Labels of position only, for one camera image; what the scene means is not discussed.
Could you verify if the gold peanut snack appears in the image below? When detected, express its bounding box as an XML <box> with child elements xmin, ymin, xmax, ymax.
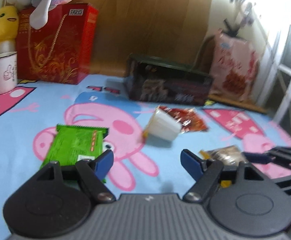
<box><xmin>198</xmin><ymin>144</ymin><xmax>249</xmax><ymax>188</ymax></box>

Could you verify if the white enamel mug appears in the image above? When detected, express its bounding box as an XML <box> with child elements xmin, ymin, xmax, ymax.
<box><xmin>0</xmin><ymin>51</ymin><xmax>17</xmax><ymax>95</ymax></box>

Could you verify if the yellow duck plush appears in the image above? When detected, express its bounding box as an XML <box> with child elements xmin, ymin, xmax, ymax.
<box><xmin>0</xmin><ymin>5</ymin><xmax>19</xmax><ymax>53</ymax></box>

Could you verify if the red spicy snack packet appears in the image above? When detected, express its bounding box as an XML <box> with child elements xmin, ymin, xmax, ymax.
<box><xmin>159</xmin><ymin>106</ymin><xmax>209</xmax><ymax>133</ymax></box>

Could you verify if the black open snack box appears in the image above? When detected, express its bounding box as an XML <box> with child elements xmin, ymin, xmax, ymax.
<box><xmin>124</xmin><ymin>54</ymin><xmax>213</xmax><ymax>106</ymax></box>

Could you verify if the yellow lid milk tea cup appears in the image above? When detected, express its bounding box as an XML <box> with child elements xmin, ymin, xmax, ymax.
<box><xmin>143</xmin><ymin>107</ymin><xmax>182</xmax><ymax>141</ymax></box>

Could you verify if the pink fried dough snack bag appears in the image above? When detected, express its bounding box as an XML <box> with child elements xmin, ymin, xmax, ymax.
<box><xmin>210</xmin><ymin>30</ymin><xmax>260</xmax><ymax>102</ymax></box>

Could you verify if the red gift box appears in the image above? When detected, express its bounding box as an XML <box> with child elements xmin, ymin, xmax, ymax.
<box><xmin>16</xmin><ymin>3</ymin><xmax>99</xmax><ymax>85</ymax></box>

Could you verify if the cartoon pig blue bedsheet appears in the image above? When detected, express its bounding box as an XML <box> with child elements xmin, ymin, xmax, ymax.
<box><xmin>0</xmin><ymin>75</ymin><xmax>291</xmax><ymax>239</ymax></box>

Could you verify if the green wafer snack pack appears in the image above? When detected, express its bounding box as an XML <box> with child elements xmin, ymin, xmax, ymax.
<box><xmin>33</xmin><ymin>124</ymin><xmax>109</xmax><ymax>166</ymax></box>

